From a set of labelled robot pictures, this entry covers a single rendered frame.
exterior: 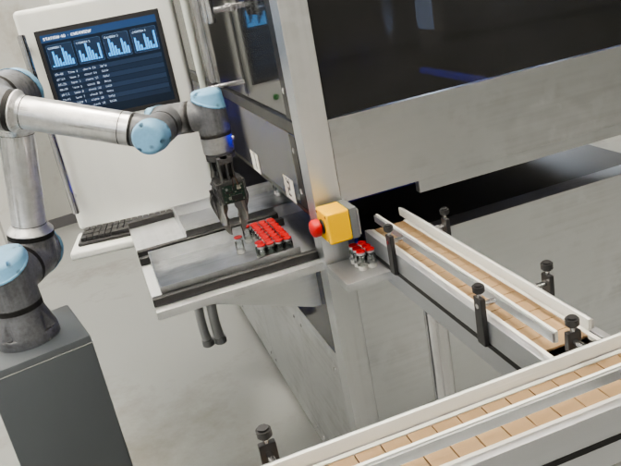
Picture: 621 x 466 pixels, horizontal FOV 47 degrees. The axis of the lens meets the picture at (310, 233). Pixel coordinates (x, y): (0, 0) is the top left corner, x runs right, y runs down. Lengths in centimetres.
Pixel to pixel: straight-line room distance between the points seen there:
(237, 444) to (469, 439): 174
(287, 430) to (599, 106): 151
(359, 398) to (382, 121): 70
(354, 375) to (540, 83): 84
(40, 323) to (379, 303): 83
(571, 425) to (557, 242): 103
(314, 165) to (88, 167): 116
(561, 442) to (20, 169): 138
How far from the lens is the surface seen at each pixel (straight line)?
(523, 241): 191
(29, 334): 187
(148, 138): 157
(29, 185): 189
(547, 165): 222
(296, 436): 261
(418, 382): 191
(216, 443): 269
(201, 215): 219
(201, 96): 167
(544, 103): 185
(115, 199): 259
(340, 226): 155
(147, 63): 248
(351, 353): 179
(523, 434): 100
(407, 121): 166
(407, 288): 153
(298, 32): 155
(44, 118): 167
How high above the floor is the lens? 155
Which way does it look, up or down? 21 degrees down
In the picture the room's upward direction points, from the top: 11 degrees counter-clockwise
